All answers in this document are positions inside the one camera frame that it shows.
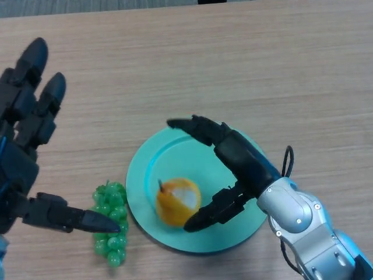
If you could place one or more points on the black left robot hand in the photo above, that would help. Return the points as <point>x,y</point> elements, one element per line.
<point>17,172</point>

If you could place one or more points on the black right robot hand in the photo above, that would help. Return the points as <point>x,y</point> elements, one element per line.
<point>244,163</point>

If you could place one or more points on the yellow pear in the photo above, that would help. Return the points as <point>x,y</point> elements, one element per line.
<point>175,207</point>

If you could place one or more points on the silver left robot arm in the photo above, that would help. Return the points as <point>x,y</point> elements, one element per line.
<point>3,256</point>

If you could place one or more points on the green round plate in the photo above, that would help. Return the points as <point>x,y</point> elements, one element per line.
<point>186,163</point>

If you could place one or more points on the green grape bunch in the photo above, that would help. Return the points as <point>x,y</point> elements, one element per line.
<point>112,248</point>

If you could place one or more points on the dark blurry background object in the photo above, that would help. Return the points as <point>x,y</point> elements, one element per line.
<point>212,1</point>

